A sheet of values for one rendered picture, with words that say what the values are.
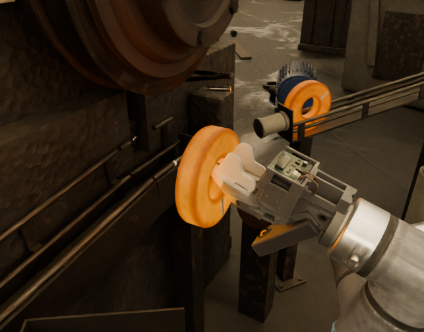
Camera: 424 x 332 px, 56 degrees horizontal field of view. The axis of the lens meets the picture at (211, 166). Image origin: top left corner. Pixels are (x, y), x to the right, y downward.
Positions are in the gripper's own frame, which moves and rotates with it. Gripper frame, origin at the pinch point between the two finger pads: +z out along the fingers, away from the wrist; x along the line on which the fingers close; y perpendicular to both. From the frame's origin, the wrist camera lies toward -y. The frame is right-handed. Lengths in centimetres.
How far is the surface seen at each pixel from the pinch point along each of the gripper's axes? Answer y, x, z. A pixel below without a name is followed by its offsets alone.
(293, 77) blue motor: -69, -215, 41
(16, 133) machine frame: -5.4, 10.7, 29.6
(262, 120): -19, -53, 9
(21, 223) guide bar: -18.0, 15.8, 23.3
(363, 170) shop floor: -82, -165, -28
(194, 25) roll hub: 13.8, -12.7, 14.9
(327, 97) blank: -12, -71, -3
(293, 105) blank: -14, -61, 4
